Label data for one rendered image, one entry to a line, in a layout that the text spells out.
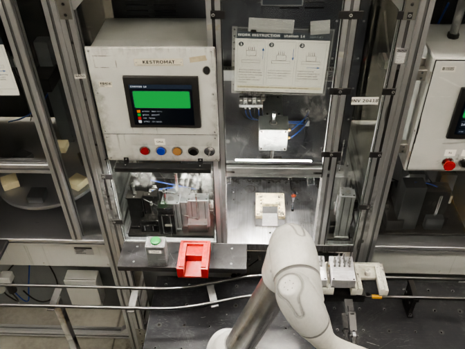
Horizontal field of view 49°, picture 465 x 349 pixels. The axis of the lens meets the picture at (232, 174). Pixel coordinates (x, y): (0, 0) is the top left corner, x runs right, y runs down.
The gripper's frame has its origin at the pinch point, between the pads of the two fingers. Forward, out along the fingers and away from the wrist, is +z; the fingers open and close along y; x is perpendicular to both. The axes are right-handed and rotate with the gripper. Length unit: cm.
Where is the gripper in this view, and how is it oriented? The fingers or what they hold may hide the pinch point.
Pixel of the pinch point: (347, 312)
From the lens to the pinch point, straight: 204.9
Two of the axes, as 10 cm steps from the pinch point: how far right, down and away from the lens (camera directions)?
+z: 0.6, -6.4, 7.7
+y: -0.2, -7.7, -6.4
